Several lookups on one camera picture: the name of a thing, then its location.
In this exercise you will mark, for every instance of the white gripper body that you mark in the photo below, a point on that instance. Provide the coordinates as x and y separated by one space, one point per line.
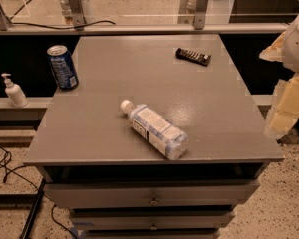
298 47

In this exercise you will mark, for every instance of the black rxbar chocolate wrapper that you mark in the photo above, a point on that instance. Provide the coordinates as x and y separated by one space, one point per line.
194 57

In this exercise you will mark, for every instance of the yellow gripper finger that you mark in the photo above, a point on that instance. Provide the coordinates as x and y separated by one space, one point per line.
284 111
274 52

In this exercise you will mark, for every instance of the white pump lotion bottle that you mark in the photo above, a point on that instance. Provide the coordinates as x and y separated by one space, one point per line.
14 92

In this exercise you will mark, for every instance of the upper drawer round knob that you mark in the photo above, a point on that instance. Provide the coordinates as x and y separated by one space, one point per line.
153 202

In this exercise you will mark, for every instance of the metal post bracket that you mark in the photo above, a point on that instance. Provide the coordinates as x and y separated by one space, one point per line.
73 12
193 12

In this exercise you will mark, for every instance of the blue soda can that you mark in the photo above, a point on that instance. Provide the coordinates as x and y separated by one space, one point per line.
62 67

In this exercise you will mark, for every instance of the drawer round knob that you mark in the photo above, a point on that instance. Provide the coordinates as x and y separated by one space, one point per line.
153 202
153 227

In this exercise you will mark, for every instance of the grey drawer cabinet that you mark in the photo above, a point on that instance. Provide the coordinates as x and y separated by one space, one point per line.
105 174

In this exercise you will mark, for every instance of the blue plastic water bottle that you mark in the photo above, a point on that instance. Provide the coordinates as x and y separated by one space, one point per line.
167 138

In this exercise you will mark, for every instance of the right metal post bracket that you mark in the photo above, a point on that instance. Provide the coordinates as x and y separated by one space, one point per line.
193 12

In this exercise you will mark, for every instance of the lower drawer round knob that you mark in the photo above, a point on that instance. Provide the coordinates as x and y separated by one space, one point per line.
153 227

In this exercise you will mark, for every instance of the left metal post bracket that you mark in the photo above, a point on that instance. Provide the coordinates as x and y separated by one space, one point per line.
73 12

